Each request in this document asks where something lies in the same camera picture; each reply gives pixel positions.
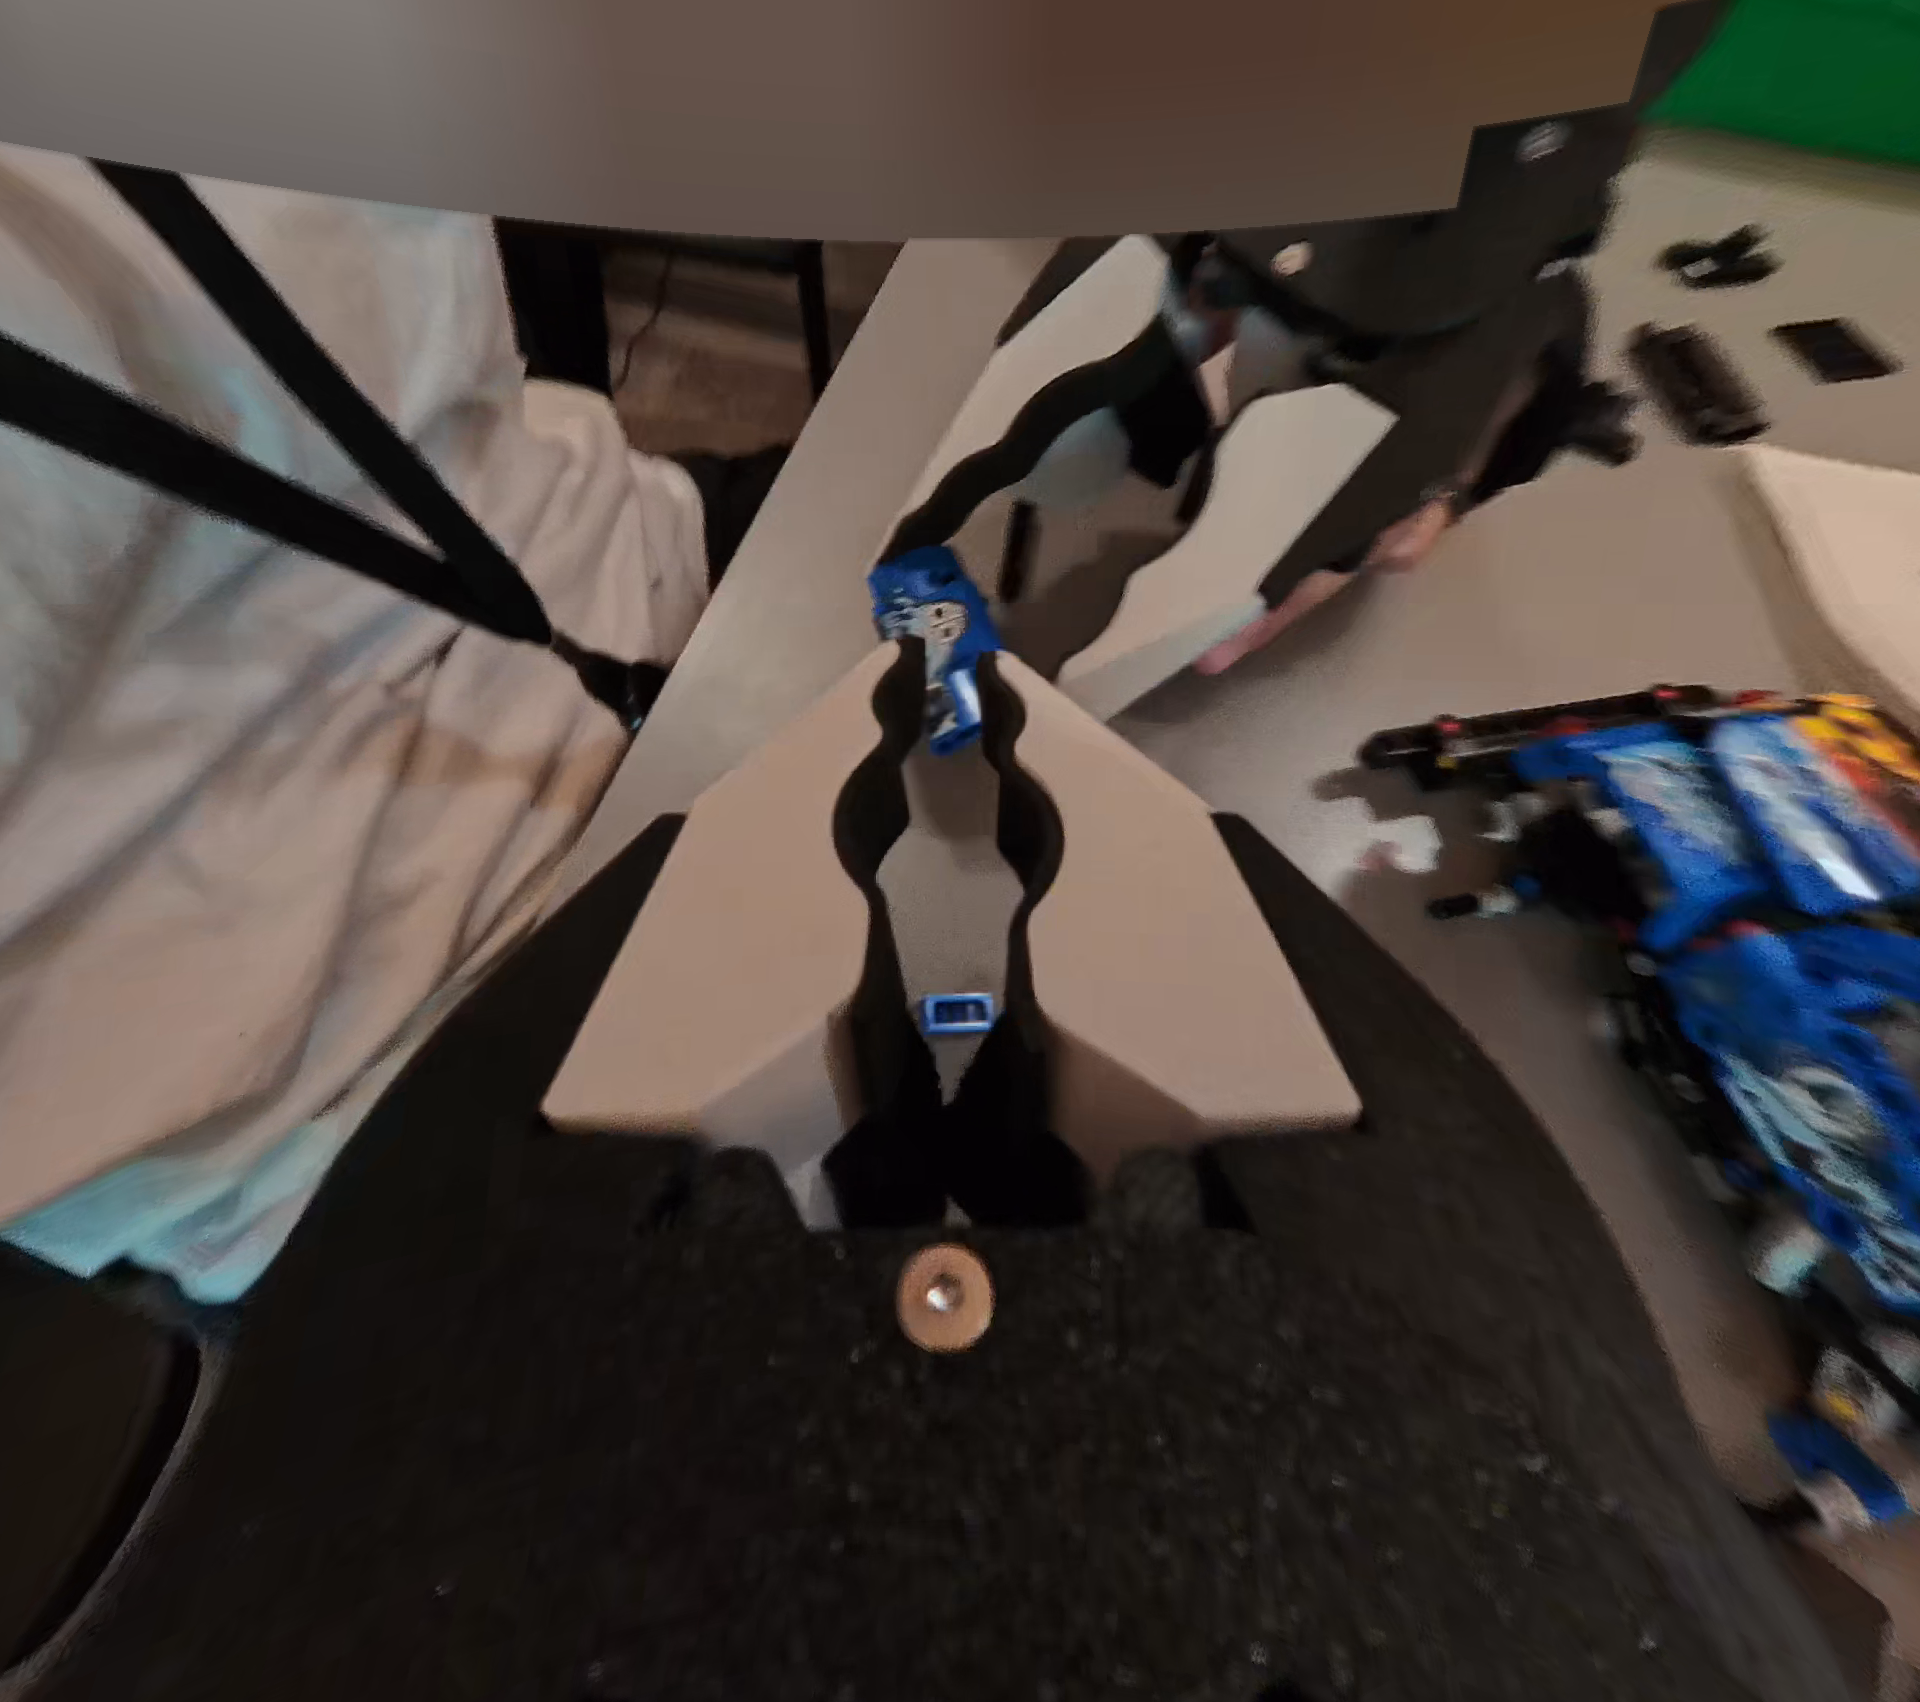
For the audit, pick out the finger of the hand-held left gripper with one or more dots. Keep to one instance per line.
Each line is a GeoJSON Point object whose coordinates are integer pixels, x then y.
{"type": "Point", "coordinates": [1073, 335]}
{"type": "Point", "coordinates": [1290, 487]}

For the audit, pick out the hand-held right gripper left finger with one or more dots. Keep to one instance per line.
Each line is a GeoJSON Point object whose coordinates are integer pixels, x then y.
{"type": "Point", "coordinates": [721, 952]}

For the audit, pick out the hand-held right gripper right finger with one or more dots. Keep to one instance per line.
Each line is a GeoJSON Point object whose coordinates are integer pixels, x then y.
{"type": "Point", "coordinates": [1169, 952]}

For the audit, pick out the blue printed lego panel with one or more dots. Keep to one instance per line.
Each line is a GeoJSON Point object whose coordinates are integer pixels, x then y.
{"type": "Point", "coordinates": [932, 628]}

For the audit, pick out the black lego beam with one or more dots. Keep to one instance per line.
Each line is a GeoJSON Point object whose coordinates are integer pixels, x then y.
{"type": "Point", "coordinates": [1022, 549]}

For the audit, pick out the small blue lego brick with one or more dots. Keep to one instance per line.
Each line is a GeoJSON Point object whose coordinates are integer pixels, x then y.
{"type": "Point", "coordinates": [955, 1013]}

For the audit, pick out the blue lego truck model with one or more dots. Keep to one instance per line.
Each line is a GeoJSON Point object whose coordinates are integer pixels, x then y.
{"type": "Point", "coordinates": [1770, 1026]}

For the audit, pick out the person's left hand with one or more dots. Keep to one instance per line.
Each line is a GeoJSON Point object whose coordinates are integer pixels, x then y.
{"type": "Point", "coordinates": [1404, 542]}

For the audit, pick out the person's white shirt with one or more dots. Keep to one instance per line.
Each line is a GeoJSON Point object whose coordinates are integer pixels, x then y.
{"type": "Point", "coordinates": [227, 831]}

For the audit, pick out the black metal frame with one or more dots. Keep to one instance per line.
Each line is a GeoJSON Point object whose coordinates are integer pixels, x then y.
{"type": "Point", "coordinates": [556, 307]}

